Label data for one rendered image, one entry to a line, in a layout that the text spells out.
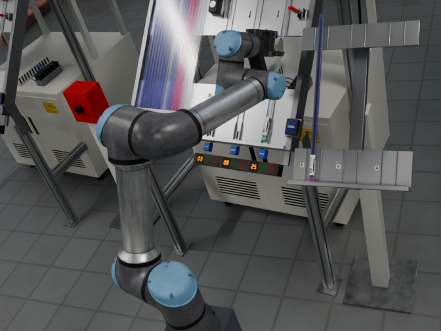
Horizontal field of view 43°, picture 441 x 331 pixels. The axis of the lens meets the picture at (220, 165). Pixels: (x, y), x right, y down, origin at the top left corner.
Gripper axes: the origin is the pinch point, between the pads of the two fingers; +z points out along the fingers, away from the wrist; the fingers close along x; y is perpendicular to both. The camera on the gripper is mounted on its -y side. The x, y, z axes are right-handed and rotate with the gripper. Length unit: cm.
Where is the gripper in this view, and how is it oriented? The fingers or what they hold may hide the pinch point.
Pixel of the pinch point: (278, 54)
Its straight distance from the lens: 192.1
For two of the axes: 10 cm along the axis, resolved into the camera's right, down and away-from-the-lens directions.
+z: 5.3, -1.3, 8.4
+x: -8.4, -1.3, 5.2
